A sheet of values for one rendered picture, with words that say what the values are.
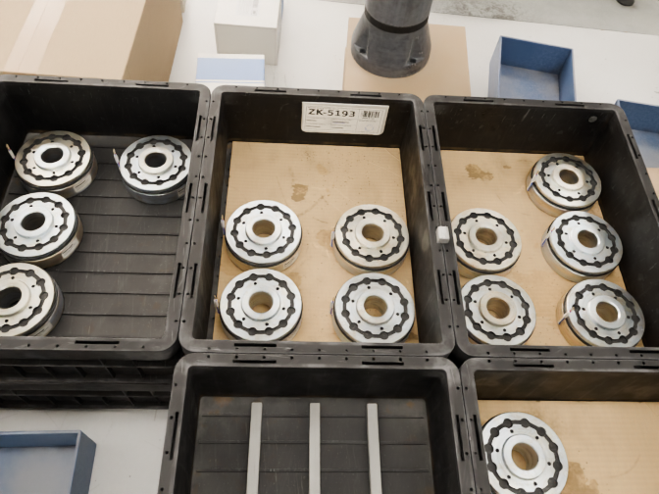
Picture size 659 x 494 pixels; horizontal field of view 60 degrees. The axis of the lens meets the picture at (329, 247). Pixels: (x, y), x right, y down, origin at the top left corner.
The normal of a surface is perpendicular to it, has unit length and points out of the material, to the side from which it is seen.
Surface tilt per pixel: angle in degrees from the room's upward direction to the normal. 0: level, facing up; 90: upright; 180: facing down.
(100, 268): 0
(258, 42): 90
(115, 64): 0
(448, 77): 2
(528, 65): 90
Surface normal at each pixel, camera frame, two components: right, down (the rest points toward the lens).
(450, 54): 0.05, -0.51
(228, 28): -0.03, 0.85
